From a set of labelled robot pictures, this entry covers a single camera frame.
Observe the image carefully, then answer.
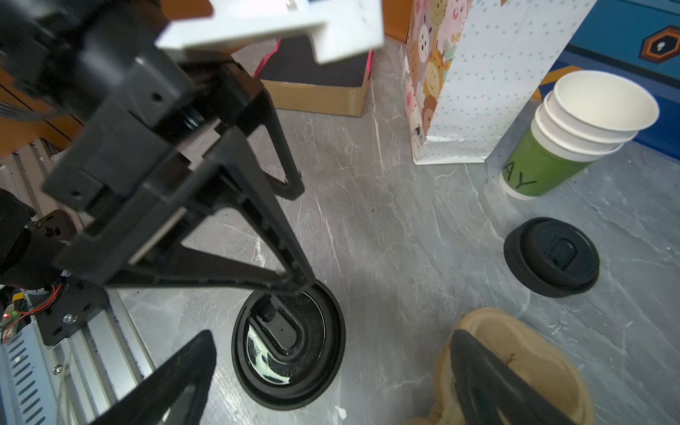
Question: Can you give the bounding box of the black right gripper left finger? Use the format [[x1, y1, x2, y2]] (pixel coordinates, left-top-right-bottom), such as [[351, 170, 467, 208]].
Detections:
[[93, 329, 217, 424]]

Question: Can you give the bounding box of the stack of black cup lids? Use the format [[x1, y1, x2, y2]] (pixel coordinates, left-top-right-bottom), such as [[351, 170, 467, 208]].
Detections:
[[503, 217, 600, 299]]

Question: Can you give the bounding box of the stack of pulp cup carriers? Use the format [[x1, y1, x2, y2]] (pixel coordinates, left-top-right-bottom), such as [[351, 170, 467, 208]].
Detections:
[[411, 308, 594, 424]]

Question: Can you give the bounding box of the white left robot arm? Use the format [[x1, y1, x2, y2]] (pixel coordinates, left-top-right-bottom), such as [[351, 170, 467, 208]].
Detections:
[[1, 1, 315, 295]]

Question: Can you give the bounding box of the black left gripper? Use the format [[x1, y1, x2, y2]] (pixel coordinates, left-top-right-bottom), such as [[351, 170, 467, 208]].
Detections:
[[1, 1, 315, 294]]

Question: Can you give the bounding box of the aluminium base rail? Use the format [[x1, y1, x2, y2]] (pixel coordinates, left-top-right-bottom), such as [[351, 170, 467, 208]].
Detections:
[[0, 280, 160, 425]]

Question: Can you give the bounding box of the cardboard napkin box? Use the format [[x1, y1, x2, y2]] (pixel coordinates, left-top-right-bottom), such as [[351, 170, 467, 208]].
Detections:
[[259, 54, 373, 117]]

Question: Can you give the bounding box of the black plastic cup lid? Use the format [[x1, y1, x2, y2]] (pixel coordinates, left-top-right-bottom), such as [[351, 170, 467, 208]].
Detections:
[[231, 281, 346, 411]]

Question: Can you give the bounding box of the cartoon animal paper gift bag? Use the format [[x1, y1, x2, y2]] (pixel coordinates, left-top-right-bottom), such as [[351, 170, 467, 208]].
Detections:
[[403, 0, 594, 166]]

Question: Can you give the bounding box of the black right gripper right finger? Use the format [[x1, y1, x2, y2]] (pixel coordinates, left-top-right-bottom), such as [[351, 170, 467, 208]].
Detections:
[[450, 329, 573, 424]]

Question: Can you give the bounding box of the stack of green paper cups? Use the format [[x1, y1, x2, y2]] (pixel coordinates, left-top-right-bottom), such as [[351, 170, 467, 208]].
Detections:
[[499, 70, 660, 200]]

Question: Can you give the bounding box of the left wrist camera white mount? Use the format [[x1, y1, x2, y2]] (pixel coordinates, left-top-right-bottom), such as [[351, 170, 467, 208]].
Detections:
[[155, 1, 384, 65]]

